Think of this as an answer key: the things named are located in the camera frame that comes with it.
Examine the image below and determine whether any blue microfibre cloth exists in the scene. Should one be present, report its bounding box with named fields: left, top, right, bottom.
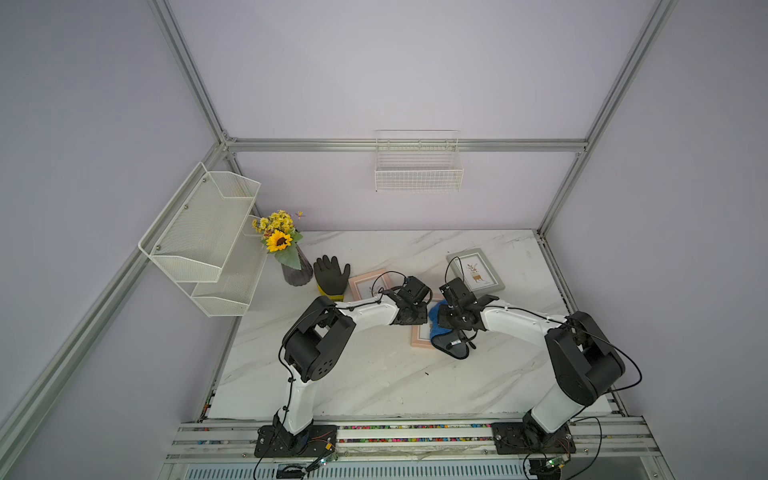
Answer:
left=428, top=301, right=470, bottom=360

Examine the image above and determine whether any pink picture frame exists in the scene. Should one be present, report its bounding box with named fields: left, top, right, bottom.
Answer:
left=348, top=269, right=393, bottom=301
left=411, top=294, right=444, bottom=348

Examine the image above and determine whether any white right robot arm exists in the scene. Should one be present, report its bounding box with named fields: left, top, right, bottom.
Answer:
left=431, top=278, right=626, bottom=441

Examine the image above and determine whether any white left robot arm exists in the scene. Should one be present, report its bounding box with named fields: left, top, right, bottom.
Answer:
left=280, top=276, right=432, bottom=435

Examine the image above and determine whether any black yellow work glove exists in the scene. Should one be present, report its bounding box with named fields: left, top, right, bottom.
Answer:
left=313, top=255, right=351, bottom=302

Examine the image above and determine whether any dark glass vase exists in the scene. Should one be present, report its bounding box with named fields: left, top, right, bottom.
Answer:
left=281, top=247, right=314, bottom=287

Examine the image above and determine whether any sunflower bouquet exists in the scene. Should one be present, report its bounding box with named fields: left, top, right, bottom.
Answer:
left=250, top=210, right=303, bottom=270

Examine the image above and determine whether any green picture frame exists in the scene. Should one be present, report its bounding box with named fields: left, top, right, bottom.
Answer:
left=446, top=248, right=506, bottom=296

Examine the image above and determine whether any white wire wall basket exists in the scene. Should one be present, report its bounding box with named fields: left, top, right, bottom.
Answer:
left=374, top=130, right=464, bottom=193

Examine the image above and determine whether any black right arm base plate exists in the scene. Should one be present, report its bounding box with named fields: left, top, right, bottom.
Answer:
left=490, top=409, right=580, bottom=455

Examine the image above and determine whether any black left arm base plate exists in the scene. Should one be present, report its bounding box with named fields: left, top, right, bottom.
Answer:
left=254, top=412, right=338, bottom=459

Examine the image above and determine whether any white mesh wall shelf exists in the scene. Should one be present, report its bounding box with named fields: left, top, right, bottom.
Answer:
left=138, top=164, right=267, bottom=317

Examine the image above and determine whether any aluminium front rail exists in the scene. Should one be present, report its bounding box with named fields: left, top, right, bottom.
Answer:
left=159, top=416, right=674, bottom=479

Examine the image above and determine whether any aluminium enclosure frame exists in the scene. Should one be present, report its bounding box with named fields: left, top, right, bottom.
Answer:
left=1, top=1, right=676, bottom=475

